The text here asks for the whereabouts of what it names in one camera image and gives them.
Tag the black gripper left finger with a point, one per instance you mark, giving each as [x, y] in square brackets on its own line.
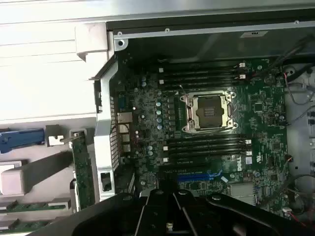
[152, 216]

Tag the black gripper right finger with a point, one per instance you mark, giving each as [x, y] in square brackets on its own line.
[197, 218]

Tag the black RAM slot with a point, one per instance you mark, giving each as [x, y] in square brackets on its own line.
[197, 84]
[204, 152]
[197, 72]
[197, 66]
[204, 138]
[204, 145]
[197, 160]
[197, 78]

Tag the green RAM stick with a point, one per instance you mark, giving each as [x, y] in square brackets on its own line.
[32, 206]
[22, 225]
[83, 172]

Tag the blue expansion slot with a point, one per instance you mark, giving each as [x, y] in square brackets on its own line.
[194, 176]

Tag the black expansion slot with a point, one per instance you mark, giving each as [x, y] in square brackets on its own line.
[184, 168]

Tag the silver chipset heatsink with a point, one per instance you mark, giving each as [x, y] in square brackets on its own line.
[242, 193]

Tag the silver rear port block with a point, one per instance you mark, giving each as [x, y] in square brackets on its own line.
[124, 132]

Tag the silver and black PC case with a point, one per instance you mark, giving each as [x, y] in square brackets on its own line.
[103, 127]

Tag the metal CPU socket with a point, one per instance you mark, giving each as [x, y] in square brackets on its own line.
[209, 110]

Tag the green Dell motherboard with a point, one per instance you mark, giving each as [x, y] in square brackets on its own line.
[265, 118]

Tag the blue plastic disk carrier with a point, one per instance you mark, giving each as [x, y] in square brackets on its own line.
[22, 138]

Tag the white case label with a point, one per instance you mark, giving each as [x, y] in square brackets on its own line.
[254, 34]

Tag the white corner bracket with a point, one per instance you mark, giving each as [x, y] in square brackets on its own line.
[92, 39]

